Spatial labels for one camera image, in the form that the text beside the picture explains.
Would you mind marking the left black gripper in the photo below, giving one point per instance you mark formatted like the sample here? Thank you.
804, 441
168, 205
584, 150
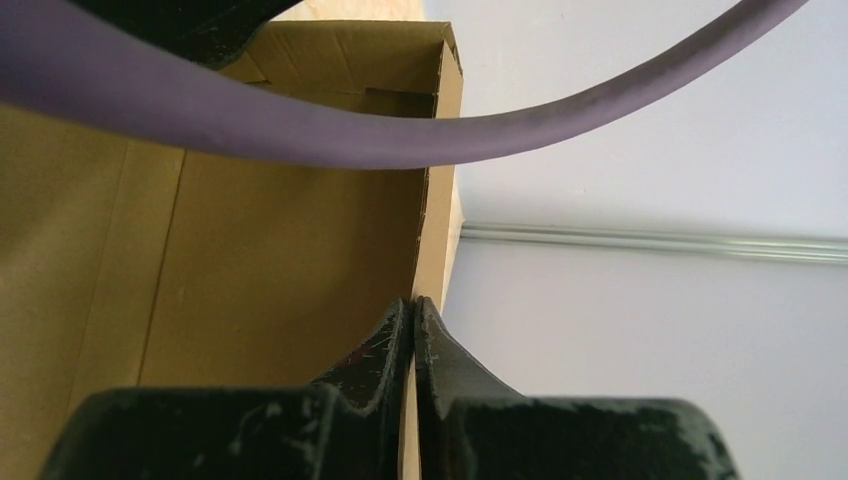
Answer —
211, 33

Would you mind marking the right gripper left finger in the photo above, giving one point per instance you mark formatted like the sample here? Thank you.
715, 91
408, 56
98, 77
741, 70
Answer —
345, 424

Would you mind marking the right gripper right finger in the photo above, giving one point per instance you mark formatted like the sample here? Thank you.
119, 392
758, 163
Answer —
474, 426

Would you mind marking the brown cardboard box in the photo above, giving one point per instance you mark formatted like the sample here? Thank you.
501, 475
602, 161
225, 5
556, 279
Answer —
128, 264

